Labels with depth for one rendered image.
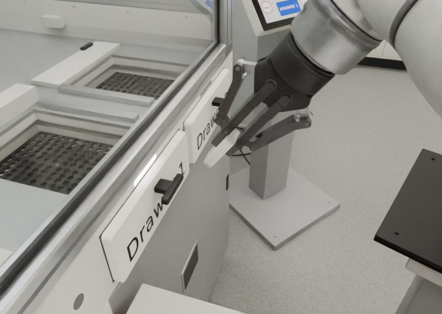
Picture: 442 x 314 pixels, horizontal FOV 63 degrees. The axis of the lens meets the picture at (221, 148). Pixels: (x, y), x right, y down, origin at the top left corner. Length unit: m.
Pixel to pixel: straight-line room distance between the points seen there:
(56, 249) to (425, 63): 0.42
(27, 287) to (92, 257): 0.12
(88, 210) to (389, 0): 0.41
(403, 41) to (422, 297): 0.68
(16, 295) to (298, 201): 1.57
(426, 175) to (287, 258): 0.87
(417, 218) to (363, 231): 1.04
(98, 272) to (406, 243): 0.56
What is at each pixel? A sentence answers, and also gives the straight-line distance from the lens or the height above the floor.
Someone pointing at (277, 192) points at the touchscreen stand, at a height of 0.04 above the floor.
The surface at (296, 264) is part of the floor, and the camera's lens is 1.67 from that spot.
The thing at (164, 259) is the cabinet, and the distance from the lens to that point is 0.84.
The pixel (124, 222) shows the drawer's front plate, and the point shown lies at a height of 0.92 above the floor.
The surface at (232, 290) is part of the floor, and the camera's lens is 1.57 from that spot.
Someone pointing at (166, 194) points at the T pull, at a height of 0.91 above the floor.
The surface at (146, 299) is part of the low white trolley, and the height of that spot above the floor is 0.76.
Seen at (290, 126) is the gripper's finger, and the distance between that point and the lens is 0.48.
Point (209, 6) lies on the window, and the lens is 0.89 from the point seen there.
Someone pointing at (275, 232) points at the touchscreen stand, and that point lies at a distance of 1.72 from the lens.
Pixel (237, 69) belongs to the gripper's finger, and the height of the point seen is 1.14.
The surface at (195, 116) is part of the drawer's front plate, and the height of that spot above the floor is 0.93.
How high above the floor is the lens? 1.33
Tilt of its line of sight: 36 degrees down
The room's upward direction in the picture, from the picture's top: straight up
